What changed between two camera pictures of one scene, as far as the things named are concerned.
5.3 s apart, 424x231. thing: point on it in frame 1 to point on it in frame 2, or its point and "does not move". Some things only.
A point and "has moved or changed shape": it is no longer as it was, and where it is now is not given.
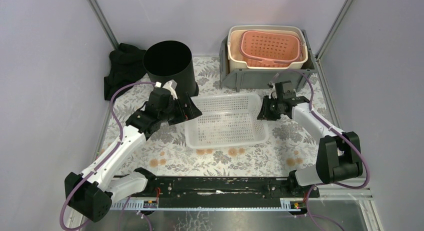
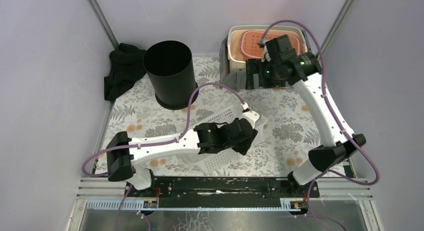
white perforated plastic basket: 226,120 has moved or changed shape
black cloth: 126,67 does not move
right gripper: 264,114 to 252,67
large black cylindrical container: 165,61 does not move
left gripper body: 178,108 to 247,136
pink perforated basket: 263,48 does not move
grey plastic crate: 243,80 does not move
